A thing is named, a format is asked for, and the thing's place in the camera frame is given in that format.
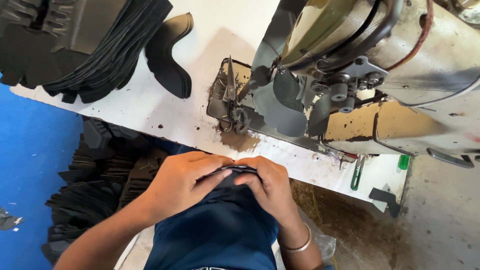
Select metal thread snips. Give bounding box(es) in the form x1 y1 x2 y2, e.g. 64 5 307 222
219 55 241 133

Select grey fabric piece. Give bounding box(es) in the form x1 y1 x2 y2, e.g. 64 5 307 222
250 37 309 138

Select person's left hand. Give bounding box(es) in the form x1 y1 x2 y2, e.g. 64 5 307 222
147 151 235 224

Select person's blue clothing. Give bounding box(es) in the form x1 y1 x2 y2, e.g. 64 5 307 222
143 144 280 270

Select large stack of black cutouts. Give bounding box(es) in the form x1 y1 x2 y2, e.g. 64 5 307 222
0 0 174 105

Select black leather scrap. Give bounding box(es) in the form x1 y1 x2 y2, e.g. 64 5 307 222
368 187 402 219

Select heap of black shoe parts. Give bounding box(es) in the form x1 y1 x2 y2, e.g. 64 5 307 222
40 115 170 265

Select green tweezers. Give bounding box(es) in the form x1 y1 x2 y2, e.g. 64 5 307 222
350 155 366 191

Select silver bangle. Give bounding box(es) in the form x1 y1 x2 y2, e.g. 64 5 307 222
279 223 313 253

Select small stack of black soles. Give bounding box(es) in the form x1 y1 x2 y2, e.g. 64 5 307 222
144 12 195 100

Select clear plastic bag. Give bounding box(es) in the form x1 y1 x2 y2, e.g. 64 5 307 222
275 208 337 270

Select beige industrial sewing machine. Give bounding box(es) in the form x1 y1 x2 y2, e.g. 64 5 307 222
250 0 480 169

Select person's right hand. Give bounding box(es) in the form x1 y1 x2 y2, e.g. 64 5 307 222
233 155 301 228

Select black leather cut piece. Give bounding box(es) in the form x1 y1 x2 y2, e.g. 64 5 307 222
198 164 260 189

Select dark floor scrap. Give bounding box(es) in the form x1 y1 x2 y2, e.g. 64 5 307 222
0 207 24 231

